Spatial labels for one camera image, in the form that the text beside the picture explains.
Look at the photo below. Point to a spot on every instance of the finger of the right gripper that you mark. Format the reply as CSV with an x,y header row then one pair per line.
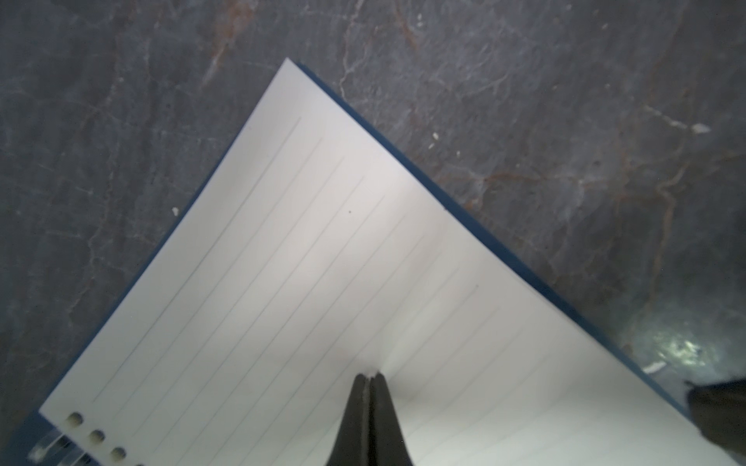
x,y
718,411

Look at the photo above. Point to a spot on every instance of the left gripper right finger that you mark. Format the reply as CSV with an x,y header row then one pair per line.
x,y
386,445

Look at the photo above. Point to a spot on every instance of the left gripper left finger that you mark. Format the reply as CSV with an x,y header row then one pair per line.
x,y
351,446

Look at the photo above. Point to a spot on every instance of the dark blue notebook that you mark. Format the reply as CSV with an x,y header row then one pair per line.
x,y
313,253

